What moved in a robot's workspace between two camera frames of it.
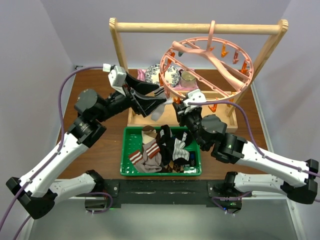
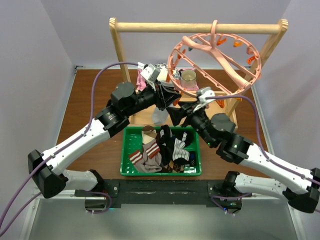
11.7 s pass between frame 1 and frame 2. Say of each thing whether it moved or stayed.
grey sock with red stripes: stayed
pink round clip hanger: moved
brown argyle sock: stayed
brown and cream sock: stayed
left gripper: moved
